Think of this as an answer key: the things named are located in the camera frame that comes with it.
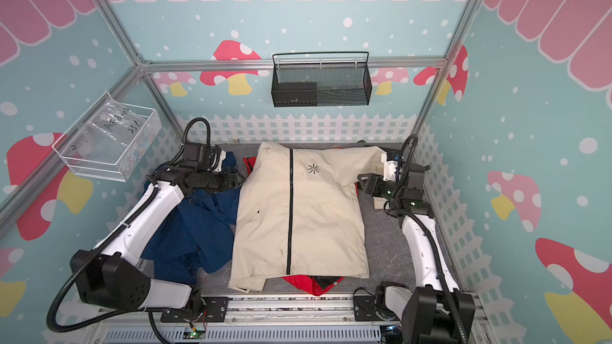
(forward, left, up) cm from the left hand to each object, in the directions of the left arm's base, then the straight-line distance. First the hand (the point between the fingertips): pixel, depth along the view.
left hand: (237, 184), depth 81 cm
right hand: (+2, -43, +3) cm, 43 cm away
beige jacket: (-3, -21, -14) cm, 26 cm away
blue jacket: (-13, +13, -10) cm, 21 cm away
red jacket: (-27, -28, -17) cm, 43 cm away
